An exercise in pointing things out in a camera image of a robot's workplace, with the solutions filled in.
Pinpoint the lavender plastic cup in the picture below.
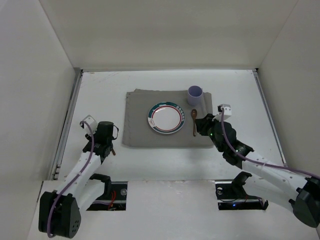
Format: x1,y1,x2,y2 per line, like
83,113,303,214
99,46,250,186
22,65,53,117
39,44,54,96
187,85,203,107

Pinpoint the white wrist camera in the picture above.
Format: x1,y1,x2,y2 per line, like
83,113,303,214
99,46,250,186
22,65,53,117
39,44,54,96
79,114,98,136
216,104,232,122

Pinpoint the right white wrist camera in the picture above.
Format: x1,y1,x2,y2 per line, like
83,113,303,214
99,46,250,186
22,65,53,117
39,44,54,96
216,104,232,122

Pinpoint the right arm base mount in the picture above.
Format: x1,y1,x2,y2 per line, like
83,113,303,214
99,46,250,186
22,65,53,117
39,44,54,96
215,171,269,211

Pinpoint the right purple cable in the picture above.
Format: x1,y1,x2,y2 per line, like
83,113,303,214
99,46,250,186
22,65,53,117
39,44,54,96
221,108,320,181

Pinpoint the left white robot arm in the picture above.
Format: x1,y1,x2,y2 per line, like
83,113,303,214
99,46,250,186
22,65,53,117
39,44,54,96
38,119,119,239

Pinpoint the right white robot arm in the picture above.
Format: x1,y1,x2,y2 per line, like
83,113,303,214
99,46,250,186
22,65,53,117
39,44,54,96
193,110,320,228

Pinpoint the right aluminium table rail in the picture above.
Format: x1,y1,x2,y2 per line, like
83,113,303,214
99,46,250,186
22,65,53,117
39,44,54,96
252,68,288,167

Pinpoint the aluminium table rail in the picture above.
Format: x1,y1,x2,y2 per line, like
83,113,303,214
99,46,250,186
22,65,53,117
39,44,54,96
252,68,288,167
46,67,83,181

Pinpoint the grey cloth placemat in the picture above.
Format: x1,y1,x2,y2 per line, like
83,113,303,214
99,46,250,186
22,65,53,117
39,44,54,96
122,89,213,148

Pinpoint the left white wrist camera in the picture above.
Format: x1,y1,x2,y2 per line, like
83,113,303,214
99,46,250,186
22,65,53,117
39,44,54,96
79,114,98,136

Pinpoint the left aluminium table rail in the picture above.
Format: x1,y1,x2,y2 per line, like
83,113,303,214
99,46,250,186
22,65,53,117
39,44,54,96
46,67,83,181

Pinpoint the white plate green rim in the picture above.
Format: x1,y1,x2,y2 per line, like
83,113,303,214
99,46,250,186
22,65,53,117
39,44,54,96
147,101,186,135

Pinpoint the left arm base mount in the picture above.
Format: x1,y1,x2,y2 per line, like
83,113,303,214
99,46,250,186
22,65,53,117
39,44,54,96
87,173,128,211

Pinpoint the brown wooden spoon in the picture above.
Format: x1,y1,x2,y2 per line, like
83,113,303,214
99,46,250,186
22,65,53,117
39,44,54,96
190,109,198,137

